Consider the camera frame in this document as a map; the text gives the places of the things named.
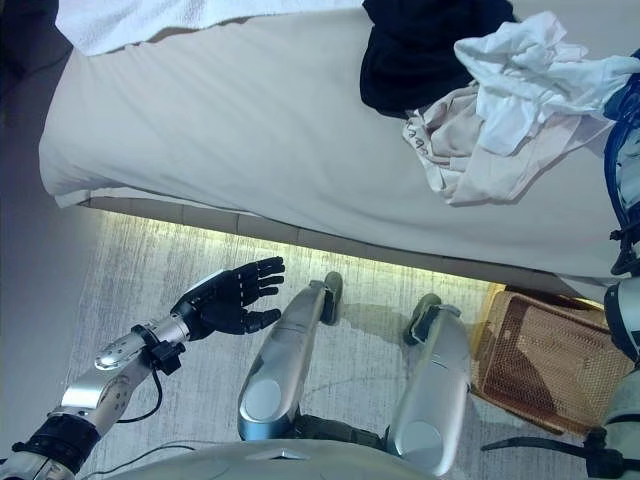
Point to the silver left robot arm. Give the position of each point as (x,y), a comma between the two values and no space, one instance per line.
(120,350)

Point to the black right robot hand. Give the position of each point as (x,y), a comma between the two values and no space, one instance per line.
(627,100)

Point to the brown wicker basket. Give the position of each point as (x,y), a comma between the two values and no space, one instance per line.
(540,360)

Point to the beige upholstered bed base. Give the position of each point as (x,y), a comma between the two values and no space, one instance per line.
(210,215)

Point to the beige printed garment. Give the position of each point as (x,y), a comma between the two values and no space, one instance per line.
(450,135)

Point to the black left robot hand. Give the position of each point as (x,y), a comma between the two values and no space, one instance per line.
(225,300)

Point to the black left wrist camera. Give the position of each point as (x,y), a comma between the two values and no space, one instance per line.
(167,356)

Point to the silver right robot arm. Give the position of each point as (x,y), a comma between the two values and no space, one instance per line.
(627,400)

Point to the white textured blanket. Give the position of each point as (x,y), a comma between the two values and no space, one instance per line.
(150,20)

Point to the silver robot leg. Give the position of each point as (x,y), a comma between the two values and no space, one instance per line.
(435,375)
(280,360)

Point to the white garment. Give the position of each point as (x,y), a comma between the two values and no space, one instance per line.
(520,65)

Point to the black garment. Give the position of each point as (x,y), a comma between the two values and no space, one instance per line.
(415,60)

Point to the grey patterned rug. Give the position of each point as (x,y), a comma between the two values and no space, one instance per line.
(150,260)

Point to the grey robot torso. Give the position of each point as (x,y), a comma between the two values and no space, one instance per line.
(260,465)

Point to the silver left robot leg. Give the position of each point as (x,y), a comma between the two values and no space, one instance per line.
(280,360)

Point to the beige bed cover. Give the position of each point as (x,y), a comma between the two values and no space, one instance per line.
(225,125)

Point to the silver right robot leg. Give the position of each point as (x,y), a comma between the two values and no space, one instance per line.
(435,375)

